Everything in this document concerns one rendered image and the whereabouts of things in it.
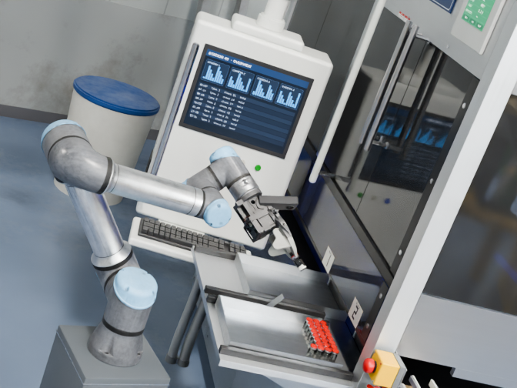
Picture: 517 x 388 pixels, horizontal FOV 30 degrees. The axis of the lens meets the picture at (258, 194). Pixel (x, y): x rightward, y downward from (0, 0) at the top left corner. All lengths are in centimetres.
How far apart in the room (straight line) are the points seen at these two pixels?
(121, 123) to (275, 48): 216
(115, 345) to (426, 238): 87
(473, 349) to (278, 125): 111
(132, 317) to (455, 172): 92
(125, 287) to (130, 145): 297
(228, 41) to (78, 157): 111
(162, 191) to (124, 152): 304
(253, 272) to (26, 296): 154
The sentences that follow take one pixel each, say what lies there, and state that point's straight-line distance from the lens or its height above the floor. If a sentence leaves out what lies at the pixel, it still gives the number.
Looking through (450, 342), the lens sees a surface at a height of 109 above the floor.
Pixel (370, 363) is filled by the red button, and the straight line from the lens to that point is 265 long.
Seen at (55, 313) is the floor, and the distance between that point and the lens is 440.
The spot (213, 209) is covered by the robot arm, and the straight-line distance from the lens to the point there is 249.
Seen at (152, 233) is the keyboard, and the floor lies 82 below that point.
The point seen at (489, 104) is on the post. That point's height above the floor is 176.
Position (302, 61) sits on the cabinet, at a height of 153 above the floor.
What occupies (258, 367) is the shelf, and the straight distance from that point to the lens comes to 268.
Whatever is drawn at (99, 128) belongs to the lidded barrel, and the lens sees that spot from 540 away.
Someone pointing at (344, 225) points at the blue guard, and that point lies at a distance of 310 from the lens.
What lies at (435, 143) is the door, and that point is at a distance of 268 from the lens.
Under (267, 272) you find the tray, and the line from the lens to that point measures 324.
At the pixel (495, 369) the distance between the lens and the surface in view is 288.
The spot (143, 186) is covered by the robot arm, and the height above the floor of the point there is 129.
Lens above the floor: 216
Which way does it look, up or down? 19 degrees down
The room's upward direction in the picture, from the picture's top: 20 degrees clockwise
